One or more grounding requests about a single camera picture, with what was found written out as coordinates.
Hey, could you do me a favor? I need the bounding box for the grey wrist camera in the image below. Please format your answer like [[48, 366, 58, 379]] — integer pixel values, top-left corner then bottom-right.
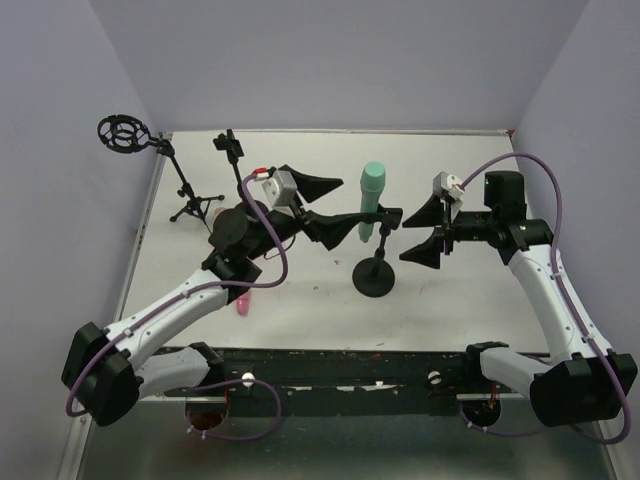
[[433, 171, 464, 203], [263, 169, 297, 209]]

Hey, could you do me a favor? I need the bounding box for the mint green toy microphone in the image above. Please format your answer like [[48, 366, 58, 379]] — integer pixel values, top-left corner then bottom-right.
[[360, 161, 386, 213]]

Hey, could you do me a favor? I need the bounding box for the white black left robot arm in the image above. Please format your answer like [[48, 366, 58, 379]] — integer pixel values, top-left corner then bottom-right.
[[61, 165, 378, 426]]

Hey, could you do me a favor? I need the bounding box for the beige toy microphone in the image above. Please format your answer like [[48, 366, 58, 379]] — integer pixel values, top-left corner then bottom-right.
[[213, 208, 226, 221]]

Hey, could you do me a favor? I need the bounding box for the black round-base clamp stand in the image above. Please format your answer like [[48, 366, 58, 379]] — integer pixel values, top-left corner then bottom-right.
[[213, 129, 249, 210]]

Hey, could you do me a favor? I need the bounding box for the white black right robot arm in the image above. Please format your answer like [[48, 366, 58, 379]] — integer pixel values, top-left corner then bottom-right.
[[400, 171, 638, 427]]

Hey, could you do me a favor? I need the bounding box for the black robot base mounting bar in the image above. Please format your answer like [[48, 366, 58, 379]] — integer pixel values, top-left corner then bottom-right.
[[166, 344, 516, 426]]

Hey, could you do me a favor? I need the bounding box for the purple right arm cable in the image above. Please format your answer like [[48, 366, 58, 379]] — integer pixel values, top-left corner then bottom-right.
[[457, 152, 634, 445]]

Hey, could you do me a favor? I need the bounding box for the black tripod shock-mount stand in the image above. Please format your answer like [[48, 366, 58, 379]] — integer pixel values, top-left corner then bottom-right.
[[94, 113, 226, 224]]

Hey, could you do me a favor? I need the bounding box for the aluminium extrusion rail frame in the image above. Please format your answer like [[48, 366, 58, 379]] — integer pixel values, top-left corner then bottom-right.
[[61, 160, 630, 479]]

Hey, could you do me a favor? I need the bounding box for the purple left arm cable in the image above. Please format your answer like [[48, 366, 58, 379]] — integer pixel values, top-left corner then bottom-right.
[[67, 172, 289, 441]]

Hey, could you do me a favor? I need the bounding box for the black round-base clip mic stand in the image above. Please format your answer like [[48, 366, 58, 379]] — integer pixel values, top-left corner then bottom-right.
[[352, 206, 403, 298]]

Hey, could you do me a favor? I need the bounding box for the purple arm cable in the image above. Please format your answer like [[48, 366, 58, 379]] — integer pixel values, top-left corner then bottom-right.
[[67, 172, 289, 441], [457, 152, 634, 445]]

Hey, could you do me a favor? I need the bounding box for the pink toy microphone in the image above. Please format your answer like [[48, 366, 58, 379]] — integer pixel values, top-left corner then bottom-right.
[[236, 291, 251, 317]]

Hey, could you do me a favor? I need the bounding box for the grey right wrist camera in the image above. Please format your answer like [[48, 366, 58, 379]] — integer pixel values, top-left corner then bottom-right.
[[433, 171, 464, 203]]

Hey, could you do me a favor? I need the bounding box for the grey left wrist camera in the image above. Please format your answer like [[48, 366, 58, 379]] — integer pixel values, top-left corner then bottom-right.
[[263, 169, 297, 209]]

